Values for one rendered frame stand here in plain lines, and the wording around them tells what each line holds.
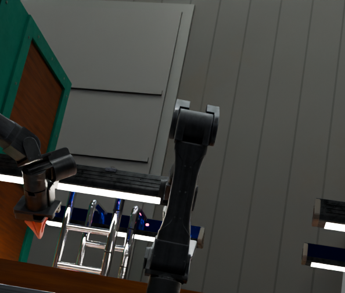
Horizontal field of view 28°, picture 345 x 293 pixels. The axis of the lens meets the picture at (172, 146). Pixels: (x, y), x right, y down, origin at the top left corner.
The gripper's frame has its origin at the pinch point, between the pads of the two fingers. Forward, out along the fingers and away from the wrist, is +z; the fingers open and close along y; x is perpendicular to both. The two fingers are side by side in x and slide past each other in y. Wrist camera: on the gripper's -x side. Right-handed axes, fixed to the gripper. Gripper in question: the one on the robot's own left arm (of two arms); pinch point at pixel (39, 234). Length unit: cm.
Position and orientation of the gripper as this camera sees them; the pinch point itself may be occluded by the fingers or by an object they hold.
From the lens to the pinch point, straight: 178.7
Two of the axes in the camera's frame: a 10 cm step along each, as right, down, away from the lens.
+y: -9.8, -1.3, 1.8
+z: -0.2, 8.7, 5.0
